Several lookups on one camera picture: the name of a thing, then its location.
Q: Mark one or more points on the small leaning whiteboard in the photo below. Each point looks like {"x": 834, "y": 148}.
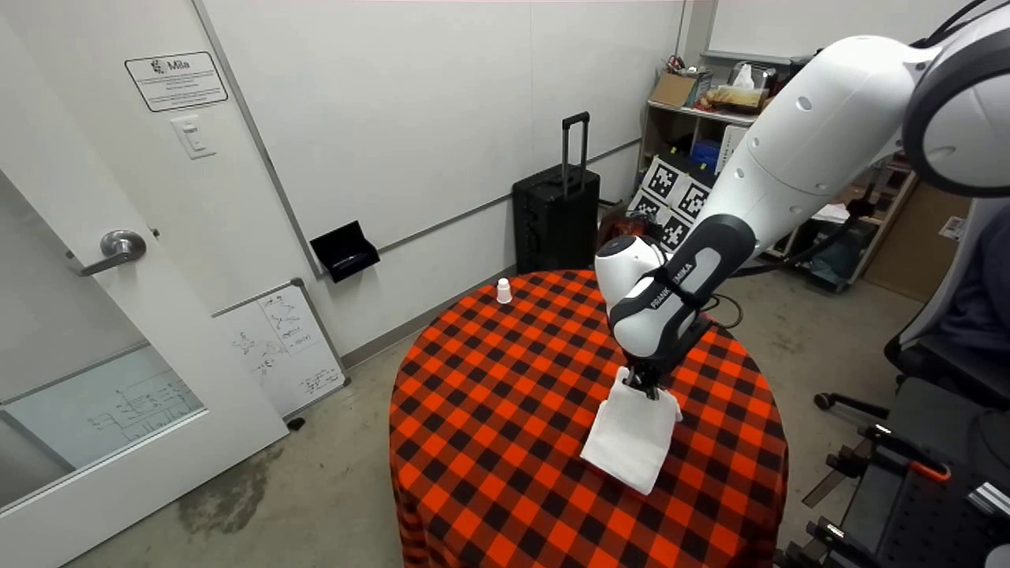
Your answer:
{"x": 281, "y": 351}

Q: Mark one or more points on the red black checkered tablecloth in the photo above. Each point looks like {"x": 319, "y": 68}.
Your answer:
{"x": 508, "y": 422}

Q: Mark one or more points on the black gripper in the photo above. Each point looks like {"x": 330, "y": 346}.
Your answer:
{"x": 656, "y": 367}

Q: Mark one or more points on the small white bottle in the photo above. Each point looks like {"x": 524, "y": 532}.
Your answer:
{"x": 503, "y": 292}

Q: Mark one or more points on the white light switch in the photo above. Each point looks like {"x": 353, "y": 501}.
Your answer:
{"x": 195, "y": 136}

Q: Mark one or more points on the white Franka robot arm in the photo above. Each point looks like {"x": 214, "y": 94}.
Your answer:
{"x": 808, "y": 148}

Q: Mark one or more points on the white towel with blue stripes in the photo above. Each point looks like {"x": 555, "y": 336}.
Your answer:
{"x": 633, "y": 444}

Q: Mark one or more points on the black white tag board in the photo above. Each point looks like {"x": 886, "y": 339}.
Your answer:
{"x": 674, "y": 195}

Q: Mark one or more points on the white printed sign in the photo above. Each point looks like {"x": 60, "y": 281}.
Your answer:
{"x": 175, "y": 80}

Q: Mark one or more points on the black suitcase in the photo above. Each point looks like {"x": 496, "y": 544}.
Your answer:
{"x": 557, "y": 221}

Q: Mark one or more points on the black wall tray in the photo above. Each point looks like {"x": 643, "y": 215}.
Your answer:
{"x": 347, "y": 255}

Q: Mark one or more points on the dark office chair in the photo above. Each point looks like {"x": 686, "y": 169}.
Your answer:
{"x": 964, "y": 316}

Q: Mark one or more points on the white door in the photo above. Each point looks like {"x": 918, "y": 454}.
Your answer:
{"x": 97, "y": 350}

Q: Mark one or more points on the cluttered storage shelf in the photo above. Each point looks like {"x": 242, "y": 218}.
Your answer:
{"x": 833, "y": 233}

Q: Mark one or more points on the black orange clamp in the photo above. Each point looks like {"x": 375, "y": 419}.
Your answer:
{"x": 903, "y": 454}

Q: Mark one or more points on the black perforated breadboard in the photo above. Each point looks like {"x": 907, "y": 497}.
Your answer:
{"x": 918, "y": 524}

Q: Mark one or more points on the cardboard box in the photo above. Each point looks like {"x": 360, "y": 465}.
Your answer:
{"x": 677, "y": 90}

